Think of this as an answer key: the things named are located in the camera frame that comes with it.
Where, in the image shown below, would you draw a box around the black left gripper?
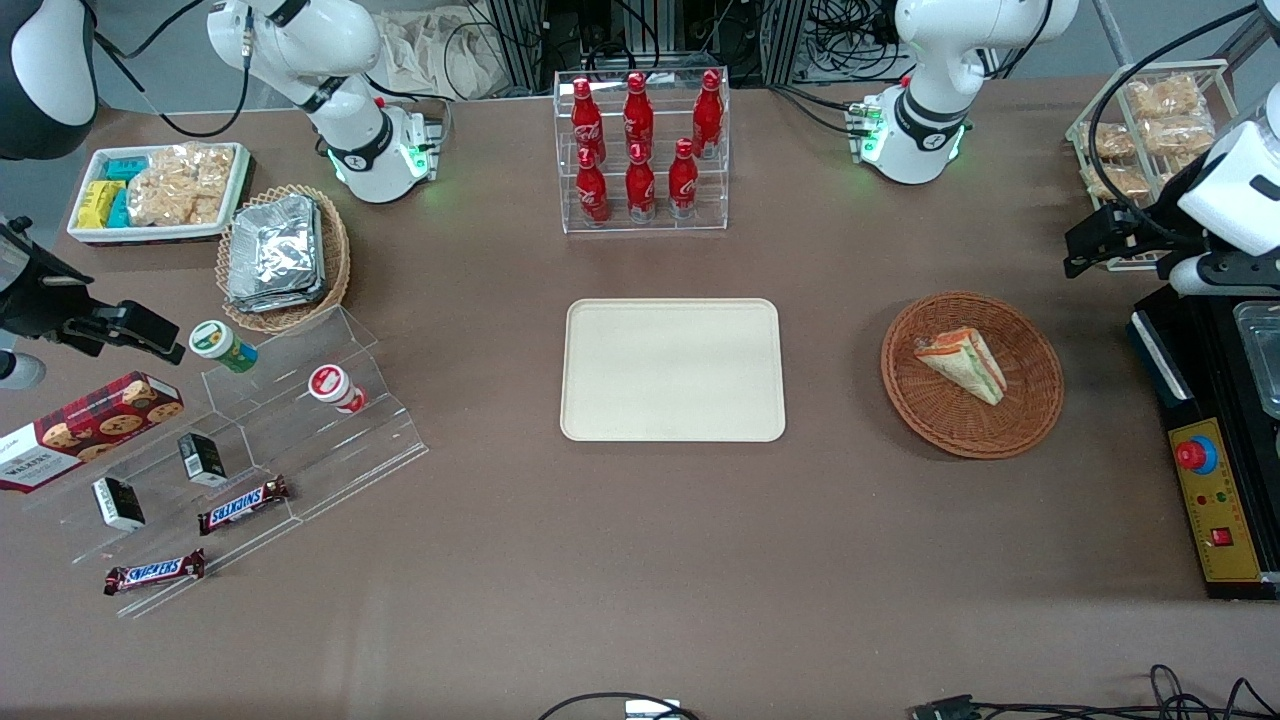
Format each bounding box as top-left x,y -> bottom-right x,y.
1063,150 -> 1218,279

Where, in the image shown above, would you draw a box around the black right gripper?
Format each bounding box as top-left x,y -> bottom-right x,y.
0,218 -> 188,364

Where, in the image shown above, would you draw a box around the triangle sandwich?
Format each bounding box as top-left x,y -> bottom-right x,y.
913,327 -> 1008,407

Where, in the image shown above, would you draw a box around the white rectangular snack tray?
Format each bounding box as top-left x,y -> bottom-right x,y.
66,142 -> 252,246

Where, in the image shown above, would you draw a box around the round brown wicker basket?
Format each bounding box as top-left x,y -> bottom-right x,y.
880,291 -> 1065,461

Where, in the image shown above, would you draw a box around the light oval wicker basket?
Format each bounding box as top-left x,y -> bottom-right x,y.
215,184 -> 352,335

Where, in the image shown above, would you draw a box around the beige plastic tray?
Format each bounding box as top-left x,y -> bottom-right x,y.
559,297 -> 788,444

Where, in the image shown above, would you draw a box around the wrapped bread pack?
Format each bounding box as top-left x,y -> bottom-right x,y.
1140,116 -> 1217,158
1124,73 -> 1207,120
1084,163 -> 1153,202
1088,122 -> 1138,162

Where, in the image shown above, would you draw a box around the red tartan cookie box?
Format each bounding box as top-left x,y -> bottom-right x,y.
0,371 -> 186,494

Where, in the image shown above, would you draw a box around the green yogurt cup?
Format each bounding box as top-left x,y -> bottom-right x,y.
189,320 -> 259,374

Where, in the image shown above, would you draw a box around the yellow snack pack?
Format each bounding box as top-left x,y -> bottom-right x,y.
77,179 -> 127,230

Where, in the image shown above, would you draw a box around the small black box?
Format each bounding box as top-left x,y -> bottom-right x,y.
177,431 -> 229,488
92,476 -> 147,532

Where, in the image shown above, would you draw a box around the clear bag of rice crackers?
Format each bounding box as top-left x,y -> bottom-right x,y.
127,142 -> 237,228

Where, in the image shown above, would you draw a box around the silver foil pack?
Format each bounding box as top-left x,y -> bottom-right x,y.
226,268 -> 328,315
230,195 -> 321,297

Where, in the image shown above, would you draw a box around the clear plastic container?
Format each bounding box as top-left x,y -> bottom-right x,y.
1232,299 -> 1280,420

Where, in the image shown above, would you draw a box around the clear acrylic step display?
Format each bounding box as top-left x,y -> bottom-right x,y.
22,305 -> 431,621

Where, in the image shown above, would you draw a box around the brown Snickers bar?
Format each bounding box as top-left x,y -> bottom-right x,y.
103,548 -> 207,597
197,475 -> 293,537

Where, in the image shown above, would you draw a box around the red strawberry yogurt cup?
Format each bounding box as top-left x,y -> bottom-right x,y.
307,364 -> 368,415

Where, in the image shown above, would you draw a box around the black control box yellow panel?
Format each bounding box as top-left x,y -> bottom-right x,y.
1128,284 -> 1280,602

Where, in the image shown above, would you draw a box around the red cola bottle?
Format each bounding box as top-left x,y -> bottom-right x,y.
667,137 -> 700,220
622,71 -> 656,161
575,145 -> 612,227
691,69 -> 725,159
625,142 -> 659,224
571,77 -> 607,166

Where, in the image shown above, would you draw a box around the beige cloth bag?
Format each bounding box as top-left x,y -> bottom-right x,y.
378,8 -> 507,102

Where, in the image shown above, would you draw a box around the clear acrylic bottle rack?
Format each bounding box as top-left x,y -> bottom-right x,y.
553,68 -> 732,235

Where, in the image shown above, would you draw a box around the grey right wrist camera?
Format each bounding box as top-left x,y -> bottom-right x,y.
0,350 -> 47,392

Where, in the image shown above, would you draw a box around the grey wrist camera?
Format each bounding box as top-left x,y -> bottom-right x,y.
1168,250 -> 1280,299
0,350 -> 47,392

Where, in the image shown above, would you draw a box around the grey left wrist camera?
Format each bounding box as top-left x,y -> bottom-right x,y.
1168,250 -> 1280,299

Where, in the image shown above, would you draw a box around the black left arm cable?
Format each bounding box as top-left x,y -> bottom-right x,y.
1087,3 -> 1280,251

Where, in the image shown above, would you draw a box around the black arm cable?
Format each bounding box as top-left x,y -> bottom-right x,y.
93,0 -> 252,140
1087,3 -> 1280,251

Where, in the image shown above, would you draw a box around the white wire rack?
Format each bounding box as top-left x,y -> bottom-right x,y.
1065,58 -> 1242,273

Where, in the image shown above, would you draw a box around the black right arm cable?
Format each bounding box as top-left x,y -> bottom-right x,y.
93,0 -> 252,140

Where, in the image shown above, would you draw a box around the aluminium frame post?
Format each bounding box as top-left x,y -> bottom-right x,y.
760,0 -> 813,86
488,0 -> 548,93

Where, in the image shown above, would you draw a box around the black tangled cables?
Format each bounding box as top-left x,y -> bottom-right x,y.
975,663 -> 1280,720

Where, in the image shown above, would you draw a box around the black cable connector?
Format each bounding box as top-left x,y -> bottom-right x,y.
911,694 -> 982,720

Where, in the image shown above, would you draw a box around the black looped table cable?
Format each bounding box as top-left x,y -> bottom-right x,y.
537,691 -> 703,720

